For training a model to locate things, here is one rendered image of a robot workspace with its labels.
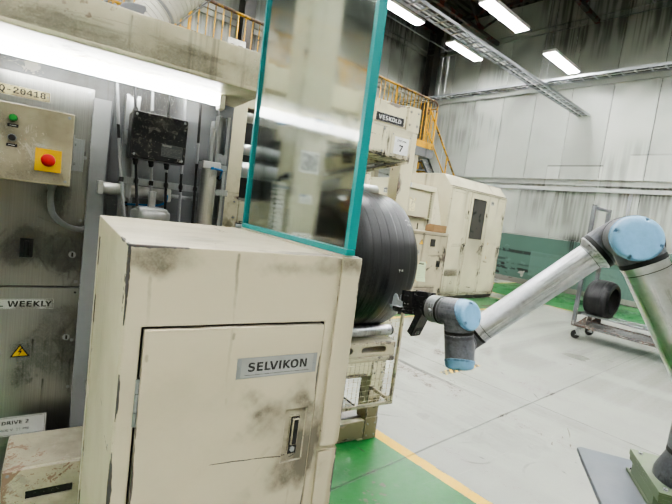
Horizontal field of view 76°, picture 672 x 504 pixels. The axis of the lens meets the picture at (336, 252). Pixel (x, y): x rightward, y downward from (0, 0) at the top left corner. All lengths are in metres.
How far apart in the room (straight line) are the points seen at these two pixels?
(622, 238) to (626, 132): 12.01
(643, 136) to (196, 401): 12.86
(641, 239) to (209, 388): 1.10
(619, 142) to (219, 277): 12.88
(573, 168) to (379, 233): 12.12
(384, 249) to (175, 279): 0.99
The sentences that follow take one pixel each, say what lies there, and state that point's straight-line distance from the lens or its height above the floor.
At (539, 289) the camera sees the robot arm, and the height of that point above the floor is 1.19.
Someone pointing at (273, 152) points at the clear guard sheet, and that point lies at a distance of 1.14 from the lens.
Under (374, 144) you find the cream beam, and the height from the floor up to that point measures 1.68.
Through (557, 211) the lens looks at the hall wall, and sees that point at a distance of 13.47.
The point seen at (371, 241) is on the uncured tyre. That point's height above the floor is 1.26.
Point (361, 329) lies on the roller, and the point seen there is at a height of 0.91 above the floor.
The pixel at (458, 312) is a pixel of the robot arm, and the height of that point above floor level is 1.10.
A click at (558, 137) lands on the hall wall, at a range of 13.87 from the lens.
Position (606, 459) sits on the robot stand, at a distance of 1.96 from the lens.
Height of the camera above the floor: 1.34
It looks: 5 degrees down
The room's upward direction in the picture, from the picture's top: 7 degrees clockwise
